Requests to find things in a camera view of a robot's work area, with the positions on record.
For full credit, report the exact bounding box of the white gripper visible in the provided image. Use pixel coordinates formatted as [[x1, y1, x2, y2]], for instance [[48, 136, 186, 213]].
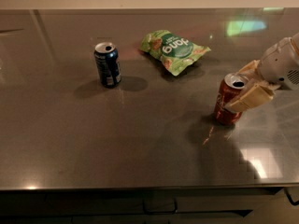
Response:
[[224, 33, 299, 113]]

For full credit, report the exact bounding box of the blue soda can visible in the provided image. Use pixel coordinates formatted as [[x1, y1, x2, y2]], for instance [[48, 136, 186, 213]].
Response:
[[94, 42, 121, 88]]

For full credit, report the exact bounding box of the green chip bag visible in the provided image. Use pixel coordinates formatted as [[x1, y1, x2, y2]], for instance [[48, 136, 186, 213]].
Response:
[[140, 30, 210, 77]]

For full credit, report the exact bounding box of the black right drawer handle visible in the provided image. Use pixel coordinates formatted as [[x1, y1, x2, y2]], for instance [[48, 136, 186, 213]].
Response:
[[284, 188, 299, 206]]

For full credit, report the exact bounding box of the black drawer handle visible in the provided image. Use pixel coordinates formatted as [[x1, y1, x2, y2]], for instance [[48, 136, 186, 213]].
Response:
[[284, 188, 299, 206], [142, 198, 178, 215]]

